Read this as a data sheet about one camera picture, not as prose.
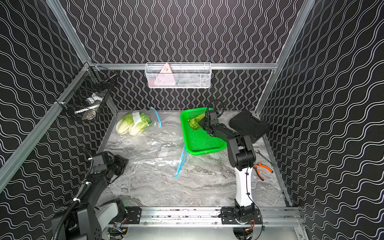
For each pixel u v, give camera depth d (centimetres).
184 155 95
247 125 106
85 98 92
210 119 83
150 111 115
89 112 74
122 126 103
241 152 57
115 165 74
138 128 102
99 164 66
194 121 103
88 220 42
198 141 102
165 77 90
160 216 76
